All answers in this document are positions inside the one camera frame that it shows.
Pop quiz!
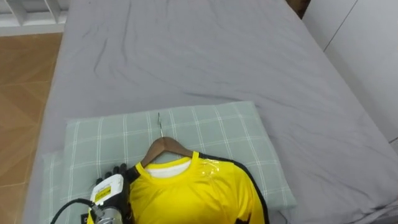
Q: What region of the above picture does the white cube shelf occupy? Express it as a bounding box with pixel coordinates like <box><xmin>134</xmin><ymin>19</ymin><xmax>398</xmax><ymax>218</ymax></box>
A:
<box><xmin>0</xmin><ymin>0</ymin><xmax>70</xmax><ymax>37</ymax></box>

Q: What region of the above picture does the white cabinet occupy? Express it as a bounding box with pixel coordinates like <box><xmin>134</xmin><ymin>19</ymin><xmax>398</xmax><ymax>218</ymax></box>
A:
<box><xmin>302</xmin><ymin>0</ymin><xmax>398</xmax><ymax>154</ymax></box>

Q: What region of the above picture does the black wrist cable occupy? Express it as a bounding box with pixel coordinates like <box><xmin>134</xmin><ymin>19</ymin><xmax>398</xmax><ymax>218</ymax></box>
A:
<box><xmin>50</xmin><ymin>198</ymin><xmax>104</xmax><ymax>224</ymax></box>

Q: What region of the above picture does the grey bed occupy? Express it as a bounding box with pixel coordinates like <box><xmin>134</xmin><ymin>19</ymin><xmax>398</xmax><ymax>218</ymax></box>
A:
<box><xmin>21</xmin><ymin>0</ymin><xmax>398</xmax><ymax>224</ymax></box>

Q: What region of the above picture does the yellow shirt with black trim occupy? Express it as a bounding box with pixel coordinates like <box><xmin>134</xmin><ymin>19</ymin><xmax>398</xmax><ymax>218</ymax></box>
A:
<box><xmin>86</xmin><ymin>151</ymin><xmax>270</xmax><ymax>224</ymax></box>

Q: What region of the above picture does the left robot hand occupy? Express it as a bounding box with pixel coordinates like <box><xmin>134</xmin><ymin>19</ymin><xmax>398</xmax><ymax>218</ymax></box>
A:
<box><xmin>89</xmin><ymin>162</ymin><xmax>141</xmax><ymax>224</ymax></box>

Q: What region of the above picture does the green checked pillow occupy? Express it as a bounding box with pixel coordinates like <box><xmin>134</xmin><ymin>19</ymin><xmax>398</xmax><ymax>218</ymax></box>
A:
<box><xmin>39</xmin><ymin>100</ymin><xmax>297</xmax><ymax>224</ymax></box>

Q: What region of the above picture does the brown wooden clothes hanger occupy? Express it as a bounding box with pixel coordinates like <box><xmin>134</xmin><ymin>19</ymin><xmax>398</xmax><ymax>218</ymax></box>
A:
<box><xmin>140</xmin><ymin>112</ymin><xmax>195</xmax><ymax>168</ymax></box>

